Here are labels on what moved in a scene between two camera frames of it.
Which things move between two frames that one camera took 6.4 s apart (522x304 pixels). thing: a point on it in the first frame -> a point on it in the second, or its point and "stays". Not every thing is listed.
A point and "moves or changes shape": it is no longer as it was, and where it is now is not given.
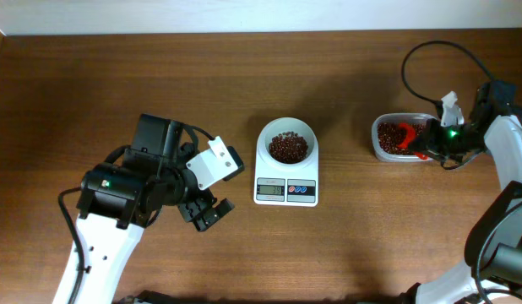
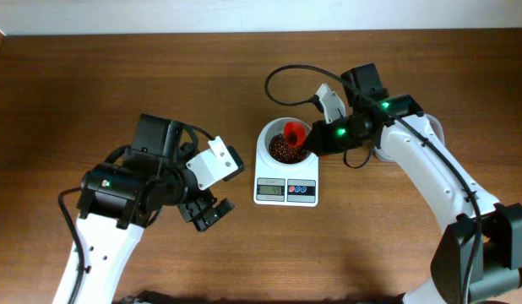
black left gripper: [203, 221] stays
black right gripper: [432, 141] -> [323, 138]
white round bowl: [287, 143] stays
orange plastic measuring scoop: [410, 135] moves or changes shape
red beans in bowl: [288, 148] stays
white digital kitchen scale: [286, 189] stays
